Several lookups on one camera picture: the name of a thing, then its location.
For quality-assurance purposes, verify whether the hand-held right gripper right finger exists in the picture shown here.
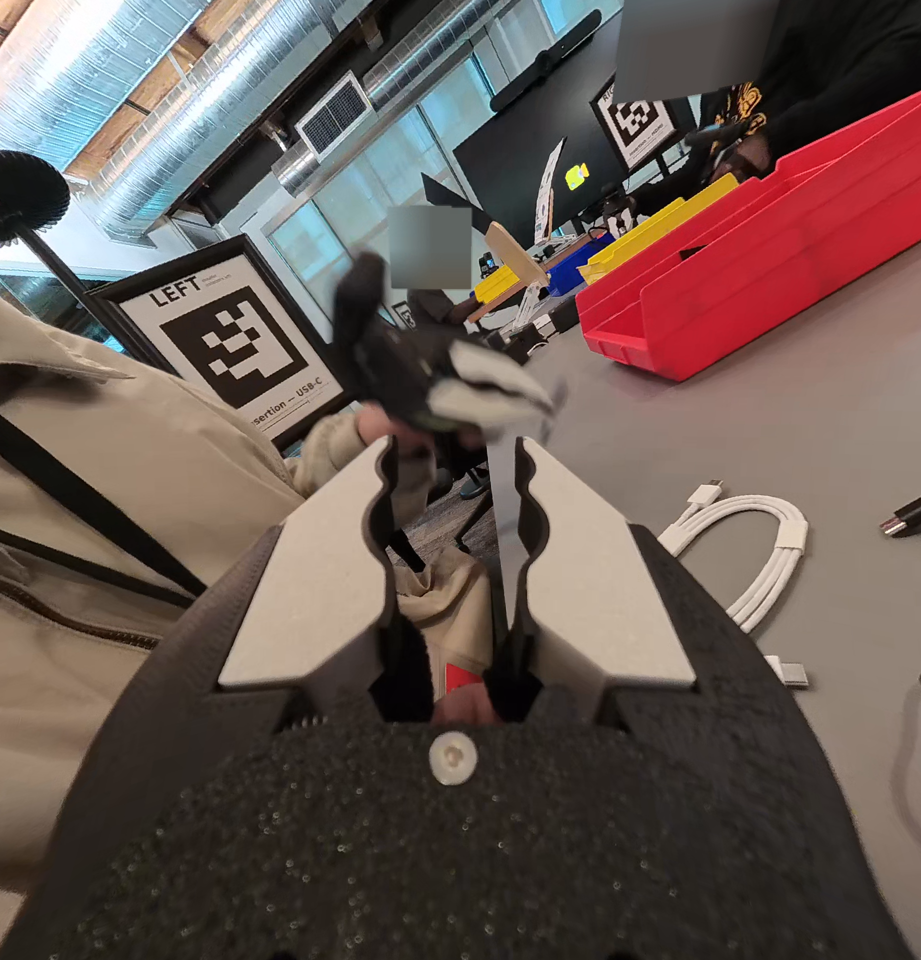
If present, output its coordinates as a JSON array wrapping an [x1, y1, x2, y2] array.
[[481, 435, 699, 725]]

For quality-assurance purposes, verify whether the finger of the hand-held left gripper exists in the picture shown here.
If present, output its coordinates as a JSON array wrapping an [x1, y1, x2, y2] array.
[[429, 377, 567, 438], [442, 339, 542, 393]]

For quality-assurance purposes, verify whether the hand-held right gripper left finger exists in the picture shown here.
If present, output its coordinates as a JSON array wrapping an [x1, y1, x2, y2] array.
[[215, 435, 433, 725]]

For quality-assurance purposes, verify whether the red plastic bin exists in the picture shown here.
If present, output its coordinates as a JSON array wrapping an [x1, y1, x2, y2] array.
[[576, 81, 921, 382]]

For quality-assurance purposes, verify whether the person's left forearm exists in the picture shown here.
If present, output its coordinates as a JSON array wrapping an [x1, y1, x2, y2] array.
[[291, 412, 379, 498]]

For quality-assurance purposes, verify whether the person's left hand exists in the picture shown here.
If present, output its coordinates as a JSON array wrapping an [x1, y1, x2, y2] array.
[[359, 402, 426, 456]]

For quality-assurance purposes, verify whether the person's right hand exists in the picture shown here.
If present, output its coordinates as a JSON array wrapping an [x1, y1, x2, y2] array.
[[432, 686, 501, 725]]

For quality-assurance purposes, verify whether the yellow plastic bin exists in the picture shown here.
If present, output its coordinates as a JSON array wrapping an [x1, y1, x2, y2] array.
[[586, 174, 739, 286], [471, 266, 522, 305]]

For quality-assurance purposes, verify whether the small blue bin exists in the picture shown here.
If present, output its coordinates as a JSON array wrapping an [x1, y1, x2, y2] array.
[[546, 236, 615, 297]]

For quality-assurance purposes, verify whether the black white tag sign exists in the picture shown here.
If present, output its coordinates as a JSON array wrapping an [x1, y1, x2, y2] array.
[[589, 78, 679, 174], [89, 234, 349, 451]]

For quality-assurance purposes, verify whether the black monitor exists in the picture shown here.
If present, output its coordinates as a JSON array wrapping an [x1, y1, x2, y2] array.
[[453, 30, 634, 249]]

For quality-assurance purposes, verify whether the white framed panel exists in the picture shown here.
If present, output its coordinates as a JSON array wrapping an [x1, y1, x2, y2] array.
[[295, 71, 377, 162]]

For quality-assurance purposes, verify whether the black video bar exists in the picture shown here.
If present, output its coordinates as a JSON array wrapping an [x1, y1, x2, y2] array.
[[494, 9, 604, 114]]

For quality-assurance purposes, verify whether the white cable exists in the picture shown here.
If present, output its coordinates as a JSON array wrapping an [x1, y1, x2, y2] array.
[[655, 476, 810, 690]]

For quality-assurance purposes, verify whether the black shoulder strap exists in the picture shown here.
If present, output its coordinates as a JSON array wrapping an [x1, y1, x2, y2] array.
[[0, 405, 210, 610]]

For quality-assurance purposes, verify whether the silver spiral duct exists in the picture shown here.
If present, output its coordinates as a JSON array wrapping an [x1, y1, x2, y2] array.
[[271, 0, 522, 198]]

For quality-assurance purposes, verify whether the large silver insulated duct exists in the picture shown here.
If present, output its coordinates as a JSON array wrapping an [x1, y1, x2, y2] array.
[[0, 0, 214, 151]]

